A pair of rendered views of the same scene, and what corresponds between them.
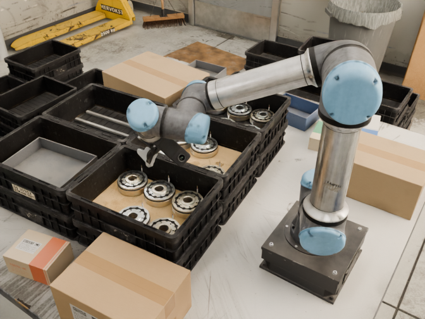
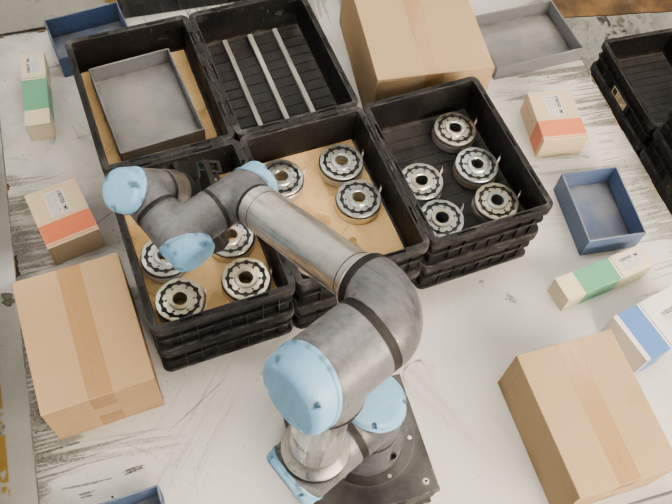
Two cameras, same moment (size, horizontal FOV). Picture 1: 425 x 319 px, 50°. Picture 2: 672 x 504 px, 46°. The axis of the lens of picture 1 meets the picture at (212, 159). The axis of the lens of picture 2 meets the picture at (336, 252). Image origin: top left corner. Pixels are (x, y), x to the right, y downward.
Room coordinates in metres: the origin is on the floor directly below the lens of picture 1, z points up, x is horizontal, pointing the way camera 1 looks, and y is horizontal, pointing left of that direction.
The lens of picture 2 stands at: (0.55, -0.49, 2.34)
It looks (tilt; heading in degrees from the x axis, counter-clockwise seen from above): 60 degrees down; 33
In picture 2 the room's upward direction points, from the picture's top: 8 degrees clockwise
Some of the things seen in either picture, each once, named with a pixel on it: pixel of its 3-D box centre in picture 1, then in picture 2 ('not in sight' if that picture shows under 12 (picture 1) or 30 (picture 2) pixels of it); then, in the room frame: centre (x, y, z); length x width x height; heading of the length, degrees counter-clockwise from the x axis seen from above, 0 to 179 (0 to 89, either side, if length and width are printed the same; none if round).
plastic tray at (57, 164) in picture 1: (49, 166); (146, 105); (1.26, 0.57, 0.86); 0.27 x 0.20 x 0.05; 64
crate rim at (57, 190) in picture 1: (50, 151); (148, 90); (1.26, 0.56, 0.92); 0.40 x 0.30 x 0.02; 62
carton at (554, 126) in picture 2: not in sight; (553, 123); (2.01, -0.15, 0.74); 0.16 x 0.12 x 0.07; 49
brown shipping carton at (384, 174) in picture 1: (382, 172); (582, 421); (1.34, -0.64, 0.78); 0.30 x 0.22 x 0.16; 58
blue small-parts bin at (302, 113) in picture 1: (295, 111); (598, 210); (1.85, -0.39, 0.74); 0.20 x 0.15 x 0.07; 52
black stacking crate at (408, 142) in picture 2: (231, 114); (450, 170); (1.60, -0.08, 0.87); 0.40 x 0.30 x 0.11; 62
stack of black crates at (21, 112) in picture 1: (41, 128); not in sight; (2.25, 1.01, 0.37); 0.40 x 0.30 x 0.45; 146
